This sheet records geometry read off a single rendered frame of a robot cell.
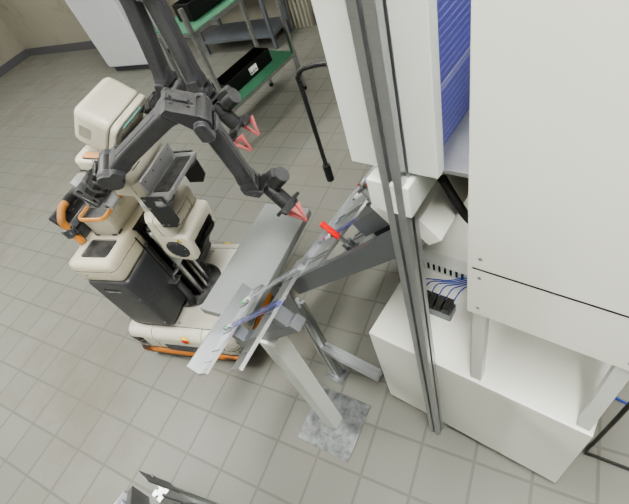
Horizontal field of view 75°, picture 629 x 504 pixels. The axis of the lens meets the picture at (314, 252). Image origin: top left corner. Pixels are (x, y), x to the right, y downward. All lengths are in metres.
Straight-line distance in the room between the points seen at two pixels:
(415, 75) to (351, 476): 1.62
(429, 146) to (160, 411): 2.02
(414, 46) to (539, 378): 1.01
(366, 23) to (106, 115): 1.08
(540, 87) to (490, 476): 1.55
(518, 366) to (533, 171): 0.81
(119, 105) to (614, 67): 1.32
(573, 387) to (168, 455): 1.73
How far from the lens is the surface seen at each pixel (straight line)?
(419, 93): 0.59
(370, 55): 0.58
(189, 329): 2.14
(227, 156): 1.28
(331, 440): 1.95
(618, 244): 0.69
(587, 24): 0.52
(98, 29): 6.25
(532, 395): 1.32
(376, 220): 0.93
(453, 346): 1.36
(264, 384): 2.15
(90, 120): 1.49
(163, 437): 2.32
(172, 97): 1.15
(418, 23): 0.55
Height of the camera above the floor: 1.84
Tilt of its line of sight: 48 degrees down
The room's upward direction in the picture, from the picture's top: 23 degrees counter-clockwise
